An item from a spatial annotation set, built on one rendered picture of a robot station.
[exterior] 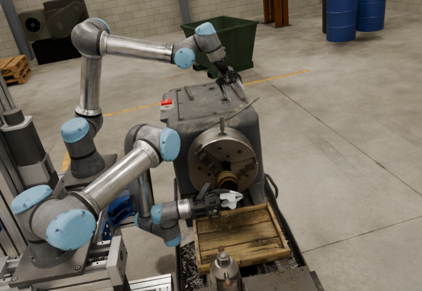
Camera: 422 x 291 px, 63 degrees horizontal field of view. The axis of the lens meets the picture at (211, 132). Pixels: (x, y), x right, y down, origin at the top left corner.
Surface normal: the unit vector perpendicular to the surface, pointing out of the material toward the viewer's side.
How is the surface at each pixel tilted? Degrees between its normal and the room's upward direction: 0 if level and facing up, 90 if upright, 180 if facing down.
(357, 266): 0
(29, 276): 0
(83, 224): 91
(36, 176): 90
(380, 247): 0
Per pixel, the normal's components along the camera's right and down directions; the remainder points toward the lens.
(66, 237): 0.75, 0.21
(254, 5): 0.24, 0.41
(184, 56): 0.00, 0.46
